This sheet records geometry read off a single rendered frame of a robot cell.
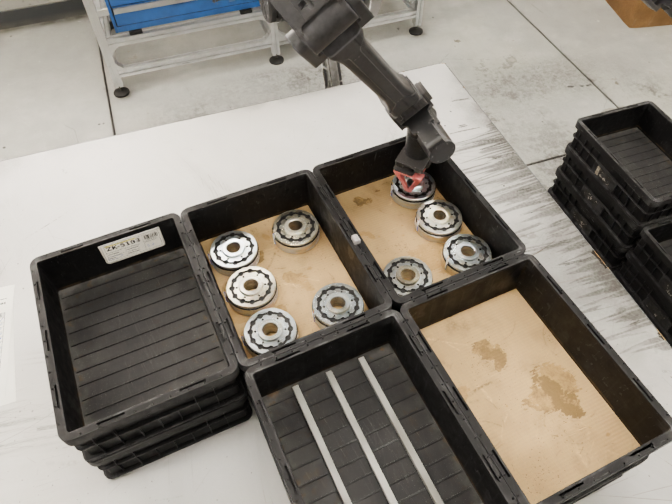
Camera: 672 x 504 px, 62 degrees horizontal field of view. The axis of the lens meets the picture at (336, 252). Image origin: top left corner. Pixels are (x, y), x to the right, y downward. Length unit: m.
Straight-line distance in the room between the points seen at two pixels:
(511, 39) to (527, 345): 2.58
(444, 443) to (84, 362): 0.69
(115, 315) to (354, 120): 0.92
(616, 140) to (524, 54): 1.35
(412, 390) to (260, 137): 0.93
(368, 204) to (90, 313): 0.65
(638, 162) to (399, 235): 1.10
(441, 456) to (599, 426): 0.29
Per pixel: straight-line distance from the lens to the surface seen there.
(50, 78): 3.47
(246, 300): 1.14
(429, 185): 1.34
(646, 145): 2.24
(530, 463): 1.08
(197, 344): 1.15
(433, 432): 1.06
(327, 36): 0.81
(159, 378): 1.13
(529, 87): 3.20
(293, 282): 1.19
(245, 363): 0.99
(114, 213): 1.59
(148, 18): 3.02
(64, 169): 1.77
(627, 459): 1.02
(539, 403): 1.12
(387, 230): 1.28
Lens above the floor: 1.81
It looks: 53 degrees down
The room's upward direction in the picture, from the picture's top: straight up
